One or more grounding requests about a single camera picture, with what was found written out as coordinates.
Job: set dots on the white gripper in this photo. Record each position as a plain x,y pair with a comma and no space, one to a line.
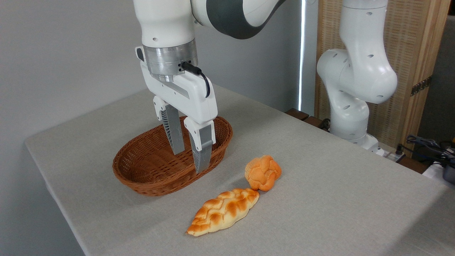
192,96

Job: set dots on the round orange bread bun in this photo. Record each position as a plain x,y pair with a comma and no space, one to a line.
263,172

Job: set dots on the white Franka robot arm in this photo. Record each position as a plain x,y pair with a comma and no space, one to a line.
355,71

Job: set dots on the brown wicker oval basket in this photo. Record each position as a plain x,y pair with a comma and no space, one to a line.
149,167

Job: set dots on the long braided bread loaf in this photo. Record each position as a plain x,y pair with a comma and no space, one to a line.
224,211

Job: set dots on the dark wooden bench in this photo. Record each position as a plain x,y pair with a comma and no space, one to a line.
300,114

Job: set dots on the grey tablecloth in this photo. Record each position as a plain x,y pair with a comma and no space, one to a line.
320,199

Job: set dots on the dark metal screen hinge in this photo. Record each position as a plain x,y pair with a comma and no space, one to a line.
421,86

